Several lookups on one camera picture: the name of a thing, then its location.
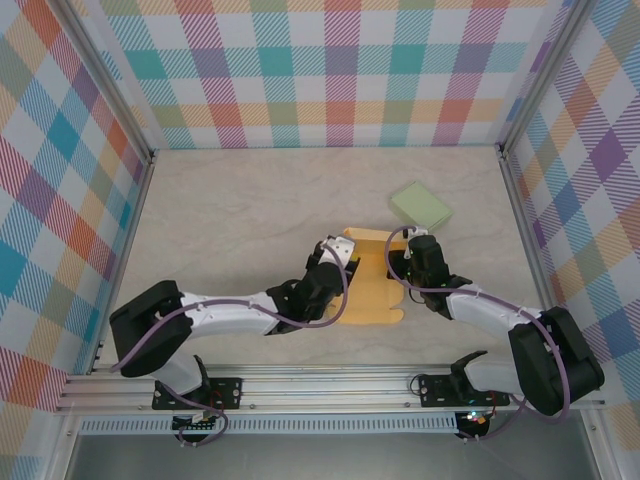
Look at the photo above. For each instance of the yellow cardboard cutout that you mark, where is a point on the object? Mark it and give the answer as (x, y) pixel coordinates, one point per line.
(370, 295)

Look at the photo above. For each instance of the green paper box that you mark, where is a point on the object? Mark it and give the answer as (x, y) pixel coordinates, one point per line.
(420, 205)

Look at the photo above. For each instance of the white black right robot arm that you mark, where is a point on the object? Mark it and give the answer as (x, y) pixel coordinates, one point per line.
(480, 310)

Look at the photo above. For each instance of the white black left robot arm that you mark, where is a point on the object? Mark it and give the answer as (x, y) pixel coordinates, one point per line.
(225, 314)

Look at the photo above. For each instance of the grey metal sheet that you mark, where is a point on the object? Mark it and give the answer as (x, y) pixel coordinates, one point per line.
(325, 460)

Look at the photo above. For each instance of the small black circuit board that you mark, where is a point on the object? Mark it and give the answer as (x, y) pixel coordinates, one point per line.
(195, 424)

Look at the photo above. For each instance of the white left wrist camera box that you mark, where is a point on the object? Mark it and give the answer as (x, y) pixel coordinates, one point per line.
(345, 247)

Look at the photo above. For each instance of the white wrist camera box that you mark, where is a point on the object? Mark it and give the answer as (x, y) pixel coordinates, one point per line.
(345, 247)
(417, 231)

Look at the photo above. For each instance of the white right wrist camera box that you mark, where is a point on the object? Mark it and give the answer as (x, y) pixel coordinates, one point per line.
(417, 231)

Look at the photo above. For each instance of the long aluminium base rail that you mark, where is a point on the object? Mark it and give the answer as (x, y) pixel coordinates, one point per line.
(325, 387)

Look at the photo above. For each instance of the aluminium side rail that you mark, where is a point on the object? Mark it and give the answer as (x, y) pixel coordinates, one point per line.
(527, 225)
(134, 230)

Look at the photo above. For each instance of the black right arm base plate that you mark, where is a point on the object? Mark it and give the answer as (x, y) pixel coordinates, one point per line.
(435, 390)

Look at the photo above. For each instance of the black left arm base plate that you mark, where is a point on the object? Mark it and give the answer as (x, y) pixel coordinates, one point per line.
(230, 392)

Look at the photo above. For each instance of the aluminium frame post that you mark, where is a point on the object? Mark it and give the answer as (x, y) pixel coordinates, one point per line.
(107, 80)
(545, 80)

